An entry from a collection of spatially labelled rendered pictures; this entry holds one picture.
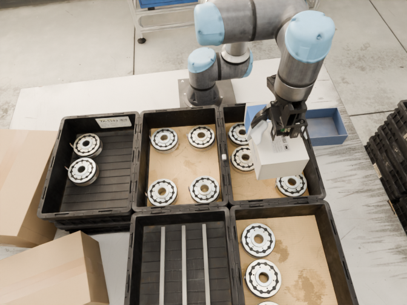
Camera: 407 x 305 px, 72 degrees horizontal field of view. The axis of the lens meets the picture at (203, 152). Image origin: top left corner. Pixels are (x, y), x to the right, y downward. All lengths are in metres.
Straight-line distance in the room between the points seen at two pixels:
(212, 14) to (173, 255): 0.70
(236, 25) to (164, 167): 0.64
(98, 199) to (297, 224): 0.69
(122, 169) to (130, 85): 0.58
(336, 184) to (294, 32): 0.83
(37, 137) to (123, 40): 1.97
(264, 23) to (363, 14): 2.87
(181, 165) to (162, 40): 2.02
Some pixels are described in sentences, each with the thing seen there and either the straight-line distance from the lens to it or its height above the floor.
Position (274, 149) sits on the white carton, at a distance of 0.73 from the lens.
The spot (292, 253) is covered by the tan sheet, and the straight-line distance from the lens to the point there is 0.96.
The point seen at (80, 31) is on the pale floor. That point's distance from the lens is 3.34.
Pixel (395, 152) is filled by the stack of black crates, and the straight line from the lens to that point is 1.84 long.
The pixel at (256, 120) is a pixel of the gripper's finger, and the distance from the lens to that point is 0.70.
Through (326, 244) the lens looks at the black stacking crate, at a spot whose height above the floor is 0.86.
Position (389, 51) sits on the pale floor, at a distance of 3.08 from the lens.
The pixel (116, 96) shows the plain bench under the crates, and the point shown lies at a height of 0.70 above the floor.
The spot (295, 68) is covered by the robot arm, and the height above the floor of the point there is 1.40.
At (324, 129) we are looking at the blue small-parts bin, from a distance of 1.36.
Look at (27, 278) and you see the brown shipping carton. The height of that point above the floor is 0.86.
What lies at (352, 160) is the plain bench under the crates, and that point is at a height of 0.70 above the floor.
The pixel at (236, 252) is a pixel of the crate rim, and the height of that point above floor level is 0.93.
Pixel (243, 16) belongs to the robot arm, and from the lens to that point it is 0.57.
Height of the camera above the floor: 1.75
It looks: 59 degrees down
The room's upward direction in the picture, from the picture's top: 6 degrees counter-clockwise
